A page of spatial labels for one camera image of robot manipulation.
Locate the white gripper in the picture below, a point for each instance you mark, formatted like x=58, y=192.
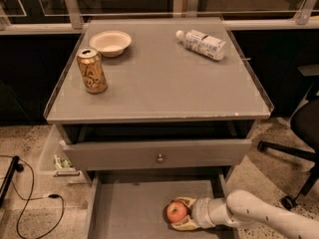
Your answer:
x=200, y=212

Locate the red apple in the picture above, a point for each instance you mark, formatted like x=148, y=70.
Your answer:
x=176, y=211

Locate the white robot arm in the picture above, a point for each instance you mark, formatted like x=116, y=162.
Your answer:
x=238, y=209

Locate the round metal drawer knob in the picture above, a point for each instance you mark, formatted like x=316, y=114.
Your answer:
x=160, y=158

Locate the grey top drawer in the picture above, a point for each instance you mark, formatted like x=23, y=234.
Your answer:
x=143, y=154

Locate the open grey middle drawer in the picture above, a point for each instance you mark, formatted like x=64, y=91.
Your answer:
x=133, y=206

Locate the grey drawer cabinet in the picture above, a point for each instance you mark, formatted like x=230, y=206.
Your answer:
x=159, y=90

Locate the clear plastic storage bin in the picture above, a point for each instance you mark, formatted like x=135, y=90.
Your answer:
x=54, y=162

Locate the clear plastic water bottle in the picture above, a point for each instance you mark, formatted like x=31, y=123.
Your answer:
x=203, y=44

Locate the black floor stand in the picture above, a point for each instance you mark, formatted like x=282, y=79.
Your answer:
x=14, y=166

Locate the gold soda can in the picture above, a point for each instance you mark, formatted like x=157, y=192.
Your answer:
x=90, y=66

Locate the white paper bowl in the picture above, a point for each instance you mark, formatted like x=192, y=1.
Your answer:
x=111, y=43

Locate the metal railing post centre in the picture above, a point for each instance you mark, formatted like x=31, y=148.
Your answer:
x=185, y=8

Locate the metal railing post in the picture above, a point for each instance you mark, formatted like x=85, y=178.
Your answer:
x=185, y=8
x=74, y=14
x=303, y=15

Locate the metal railing post right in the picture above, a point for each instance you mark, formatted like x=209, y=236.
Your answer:
x=303, y=15

